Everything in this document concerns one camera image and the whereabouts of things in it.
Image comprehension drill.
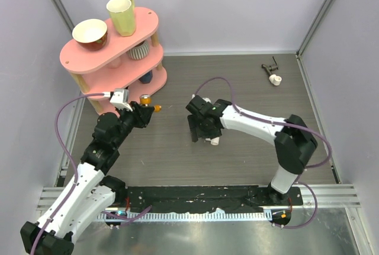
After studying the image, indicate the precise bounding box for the dark faucet with white elbow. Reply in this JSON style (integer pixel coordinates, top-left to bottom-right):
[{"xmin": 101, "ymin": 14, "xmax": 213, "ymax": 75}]
[{"xmin": 261, "ymin": 56, "xmax": 282, "ymax": 86}]

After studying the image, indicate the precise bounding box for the orange faucet with chrome knob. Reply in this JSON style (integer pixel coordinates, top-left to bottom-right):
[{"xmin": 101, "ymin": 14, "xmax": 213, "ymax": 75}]
[{"xmin": 139, "ymin": 94, "xmax": 162, "ymax": 112}]

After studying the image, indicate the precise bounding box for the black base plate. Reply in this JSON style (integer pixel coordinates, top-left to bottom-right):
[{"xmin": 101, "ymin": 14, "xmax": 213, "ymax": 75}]
[{"xmin": 124, "ymin": 185, "xmax": 303, "ymax": 214}]

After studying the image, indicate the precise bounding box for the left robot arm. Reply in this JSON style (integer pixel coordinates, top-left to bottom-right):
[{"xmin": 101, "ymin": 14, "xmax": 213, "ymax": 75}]
[{"xmin": 20, "ymin": 101, "xmax": 155, "ymax": 254}]

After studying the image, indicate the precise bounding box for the pink three-tier shelf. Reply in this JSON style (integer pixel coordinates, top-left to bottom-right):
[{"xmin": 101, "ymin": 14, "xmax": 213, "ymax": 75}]
[{"xmin": 60, "ymin": 7, "xmax": 167, "ymax": 114}]

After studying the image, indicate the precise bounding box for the dark blue mug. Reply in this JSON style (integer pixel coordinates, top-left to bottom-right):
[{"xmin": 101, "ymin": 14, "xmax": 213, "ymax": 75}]
[{"xmin": 139, "ymin": 70, "xmax": 153, "ymax": 84}]

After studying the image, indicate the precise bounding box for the yellow-green mug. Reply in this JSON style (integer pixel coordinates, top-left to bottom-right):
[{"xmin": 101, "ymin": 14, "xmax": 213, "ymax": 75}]
[{"xmin": 106, "ymin": 0, "xmax": 136, "ymax": 37}]

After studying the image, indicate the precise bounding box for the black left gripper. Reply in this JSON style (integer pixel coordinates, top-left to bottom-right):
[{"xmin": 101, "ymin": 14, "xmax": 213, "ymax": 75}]
[{"xmin": 113, "ymin": 101, "xmax": 153, "ymax": 149}]

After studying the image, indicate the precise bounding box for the pink cup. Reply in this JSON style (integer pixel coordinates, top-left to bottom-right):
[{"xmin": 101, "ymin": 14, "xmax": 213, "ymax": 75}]
[{"xmin": 107, "ymin": 57, "xmax": 122, "ymax": 69}]

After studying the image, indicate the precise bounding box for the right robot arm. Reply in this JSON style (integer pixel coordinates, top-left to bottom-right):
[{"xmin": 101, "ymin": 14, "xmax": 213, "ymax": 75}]
[{"xmin": 186, "ymin": 95, "xmax": 318, "ymax": 205}]

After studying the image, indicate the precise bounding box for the slotted cable duct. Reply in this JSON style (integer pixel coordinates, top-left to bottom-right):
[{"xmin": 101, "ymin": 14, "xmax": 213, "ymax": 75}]
[{"xmin": 97, "ymin": 209, "xmax": 273, "ymax": 222}]

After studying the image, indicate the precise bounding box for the white PVC elbow fitting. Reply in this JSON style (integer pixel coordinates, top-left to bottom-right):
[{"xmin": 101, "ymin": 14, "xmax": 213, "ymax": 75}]
[{"xmin": 206, "ymin": 137, "xmax": 220, "ymax": 146}]

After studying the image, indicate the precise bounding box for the striped grey bowl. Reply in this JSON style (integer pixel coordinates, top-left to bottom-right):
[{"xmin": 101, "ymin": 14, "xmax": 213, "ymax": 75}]
[{"xmin": 127, "ymin": 40, "xmax": 150, "ymax": 60}]

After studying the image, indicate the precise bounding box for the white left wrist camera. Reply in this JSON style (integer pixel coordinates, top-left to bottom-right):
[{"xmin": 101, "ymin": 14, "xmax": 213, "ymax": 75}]
[{"xmin": 110, "ymin": 89, "xmax": 133, "ymax": 112}]

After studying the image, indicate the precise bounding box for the red bowl white inside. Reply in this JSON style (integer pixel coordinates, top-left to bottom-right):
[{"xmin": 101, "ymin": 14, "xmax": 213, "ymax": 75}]
[{"xmin": 72, "ymin": 18, "xmax": 108, "ymax": 51}]

